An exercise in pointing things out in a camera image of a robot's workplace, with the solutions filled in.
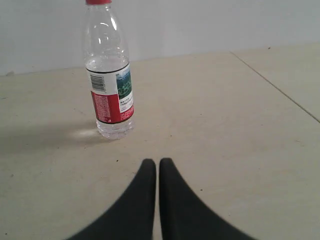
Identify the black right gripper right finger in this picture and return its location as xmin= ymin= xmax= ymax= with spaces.
xmin=159 ymin=158 xmax=253 ymax=240

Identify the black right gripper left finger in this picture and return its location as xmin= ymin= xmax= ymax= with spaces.
xmin=70 ymin=159 xmax=157 ymax=240

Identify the clear plastic water bottle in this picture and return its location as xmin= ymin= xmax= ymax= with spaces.
xmin=82 ymin=0 xmax=134 ymax=140

